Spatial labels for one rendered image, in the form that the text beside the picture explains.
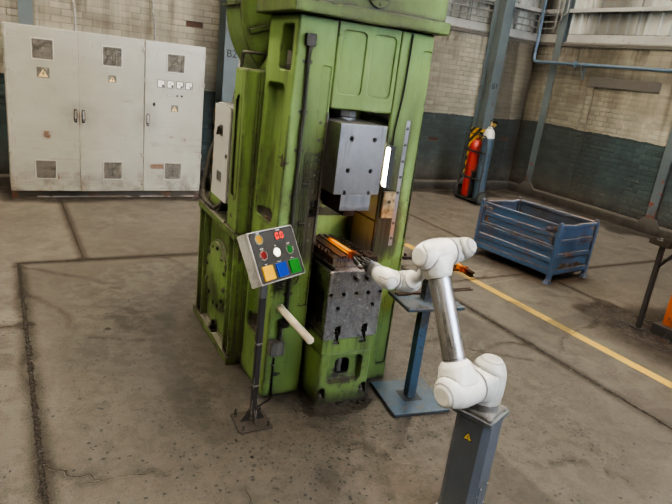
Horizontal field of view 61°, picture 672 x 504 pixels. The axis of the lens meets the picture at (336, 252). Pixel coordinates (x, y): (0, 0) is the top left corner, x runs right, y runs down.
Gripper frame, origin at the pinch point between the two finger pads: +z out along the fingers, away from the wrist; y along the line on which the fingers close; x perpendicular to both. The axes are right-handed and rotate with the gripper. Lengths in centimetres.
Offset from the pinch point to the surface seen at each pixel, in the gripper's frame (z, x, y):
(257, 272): -21, 2, -69
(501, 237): 220, -73, 335
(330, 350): -2, -61, -10
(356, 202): 5.9, 31.6, -1.4
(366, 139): 7, 68, 0
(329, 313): -1.5, -35.2, -13.6
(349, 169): 7, 51, -9
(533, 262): 170, -87, 343
